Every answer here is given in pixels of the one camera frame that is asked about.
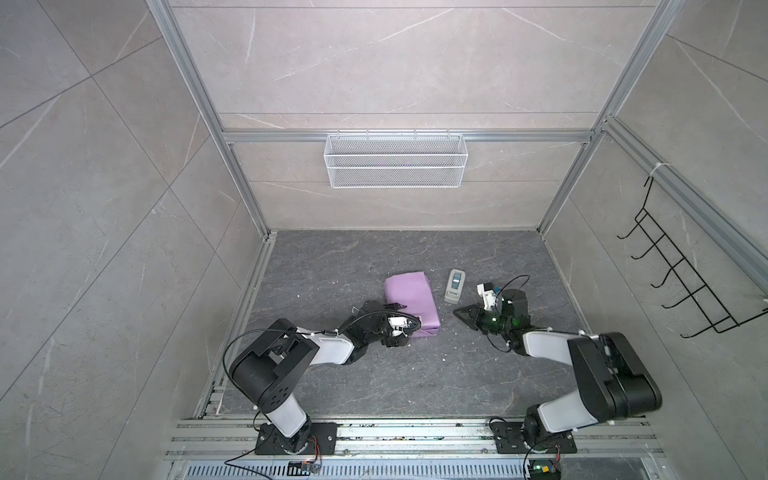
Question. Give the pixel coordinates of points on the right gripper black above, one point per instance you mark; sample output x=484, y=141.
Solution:
x=475, y=316

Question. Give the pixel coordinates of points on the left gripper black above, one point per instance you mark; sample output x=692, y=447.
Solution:
x=398, y=340

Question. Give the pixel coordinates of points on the pink wrapping paper sheet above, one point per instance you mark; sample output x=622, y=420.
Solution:
x=413, y=290

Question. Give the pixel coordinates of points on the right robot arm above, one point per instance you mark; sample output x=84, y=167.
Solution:
x=611, y=380

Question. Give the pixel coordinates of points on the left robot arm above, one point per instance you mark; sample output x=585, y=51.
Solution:
x=268, y=370

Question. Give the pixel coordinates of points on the white tape dispenser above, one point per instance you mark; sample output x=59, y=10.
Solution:
x=454, y=286

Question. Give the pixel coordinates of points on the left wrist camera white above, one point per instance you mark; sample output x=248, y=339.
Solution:
x=397, y=324

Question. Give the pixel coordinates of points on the white wire mesh basket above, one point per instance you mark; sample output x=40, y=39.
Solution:
x=367, y=161

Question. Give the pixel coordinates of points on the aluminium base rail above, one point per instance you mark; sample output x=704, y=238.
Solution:
x=239, y=447

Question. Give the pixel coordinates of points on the black wire hook rack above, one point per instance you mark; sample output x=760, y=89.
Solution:
x=679, y=266

